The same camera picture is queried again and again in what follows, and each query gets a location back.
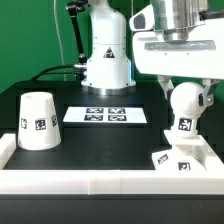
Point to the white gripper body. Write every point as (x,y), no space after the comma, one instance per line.
(184,40)

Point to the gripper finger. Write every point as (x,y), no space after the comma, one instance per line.
(166,85)
(206,98)

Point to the white lamp bulb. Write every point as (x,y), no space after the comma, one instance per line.
(186,109)

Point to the white lamp base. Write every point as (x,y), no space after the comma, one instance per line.
(180,156)

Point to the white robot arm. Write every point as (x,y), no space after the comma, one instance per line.
(109,67)

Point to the white lamp shade cone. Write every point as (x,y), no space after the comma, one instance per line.
(38,125)

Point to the white marker sheet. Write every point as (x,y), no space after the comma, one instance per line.
(129,115)

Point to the white U-shaped border frame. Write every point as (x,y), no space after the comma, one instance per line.
(99,182)

